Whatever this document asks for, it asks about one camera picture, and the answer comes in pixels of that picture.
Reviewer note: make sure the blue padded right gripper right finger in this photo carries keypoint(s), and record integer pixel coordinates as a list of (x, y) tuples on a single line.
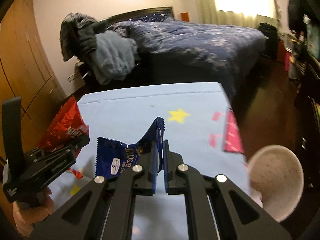
[(165, 164)]

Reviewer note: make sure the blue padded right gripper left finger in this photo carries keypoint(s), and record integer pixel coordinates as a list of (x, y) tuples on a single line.
[(154, 166)]

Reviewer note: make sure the blue biscuit wrapper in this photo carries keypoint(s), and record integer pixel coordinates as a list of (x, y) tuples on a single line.
[(113, 157)]

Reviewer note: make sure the red snack bag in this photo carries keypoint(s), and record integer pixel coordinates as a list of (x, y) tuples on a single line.
[(58, 149)]

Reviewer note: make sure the person's left hand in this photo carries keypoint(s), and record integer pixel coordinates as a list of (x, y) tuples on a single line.
[(25, 218)]

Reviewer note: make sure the light blue star tablecloth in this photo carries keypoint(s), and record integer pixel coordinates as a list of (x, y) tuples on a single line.
[(195, 120)]

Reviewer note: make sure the wooden wardrobe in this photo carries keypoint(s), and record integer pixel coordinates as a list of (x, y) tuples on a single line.
[(26, 72)]

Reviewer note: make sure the bed with blue duvet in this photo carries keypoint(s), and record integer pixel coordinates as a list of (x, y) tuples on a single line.
[(224, 52)]

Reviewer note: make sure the dark nightstand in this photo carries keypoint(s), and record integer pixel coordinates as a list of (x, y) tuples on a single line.
[(83, 71)]

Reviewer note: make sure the blue fleece blanket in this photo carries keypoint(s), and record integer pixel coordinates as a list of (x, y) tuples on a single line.
[(114, 57)]

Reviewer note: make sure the orange box behind bed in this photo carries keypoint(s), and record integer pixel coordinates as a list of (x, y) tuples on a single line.
[(185, 16)]

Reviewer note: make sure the dark jackets on chair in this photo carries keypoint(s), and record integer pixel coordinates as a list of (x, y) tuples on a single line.
[(78, 35)]

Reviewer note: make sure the pale green curtain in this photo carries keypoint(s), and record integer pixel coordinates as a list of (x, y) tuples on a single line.
[(245, 13)]

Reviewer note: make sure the black suitcase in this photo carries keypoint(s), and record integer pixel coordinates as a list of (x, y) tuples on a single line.
[(271, 39)]

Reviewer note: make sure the dark cluttered dresser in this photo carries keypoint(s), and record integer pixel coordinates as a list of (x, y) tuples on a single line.
[(304, 72)]

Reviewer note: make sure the coat rack with clothes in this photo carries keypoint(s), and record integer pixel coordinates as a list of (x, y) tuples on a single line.
[(295, 12)]

